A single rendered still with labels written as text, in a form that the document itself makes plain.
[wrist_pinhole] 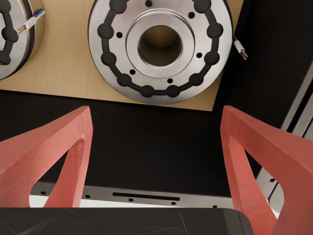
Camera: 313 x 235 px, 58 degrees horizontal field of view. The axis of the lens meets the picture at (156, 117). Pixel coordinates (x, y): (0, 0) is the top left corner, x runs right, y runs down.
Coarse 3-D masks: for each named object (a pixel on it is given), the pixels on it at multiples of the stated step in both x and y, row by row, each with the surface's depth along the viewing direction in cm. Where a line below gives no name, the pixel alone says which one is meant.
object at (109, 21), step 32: (128, 0) 18; (160, 0) 18; (192, 0) 18; (96, 32) 19; (224, 32) 19; (96, 64) 21; (128, 64) 21; (192, 64) 21; (224, 64) 21; (128, 96) 22; (160, 96) 22; (192, 96) 22
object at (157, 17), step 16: (144, 16) 18; (160, 16) 18; (176, 16) 18; (128, 32) 19; (144, 32) 19; (176, 32) 19; (192, 32) 19; (128, 48) 19; (192, 48) 19; (144, 64) 20; (160, 64) 21; (176, 64) 20
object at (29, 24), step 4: (40, 12) 20; (44, 12) 20; (36, 16) 19; (40, 16) 20; (28, 20) 18; (32, 20) 19; (36, 20) 19; (24, 24) 18; (28, 24) 18; (32, 24) 18; (20, 28) 17; (24, 28) 18; (28, 28) 18; (20, 32) 17
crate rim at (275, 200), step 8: (312, 120) 15; (312, 128) 15; (304, 136) 16; (312, 136) 16; (272, 192) 19; (280, 192) 19; (272, 200) 19; (280, 200) 19; (272, 208) 20; (280, 208) 20
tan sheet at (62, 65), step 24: (48, 0) 21; (72, 0) 21; (240, 0) 21; (48, 24) 22; (72, 24) 22; (48, 48) 23; (72, 48) 23; (24, 72) 25; (48, 72) 25; (72, 72) 25; (96, 72) 25; (72, 96) 26; (96, 96) 26; (120, 96) 26
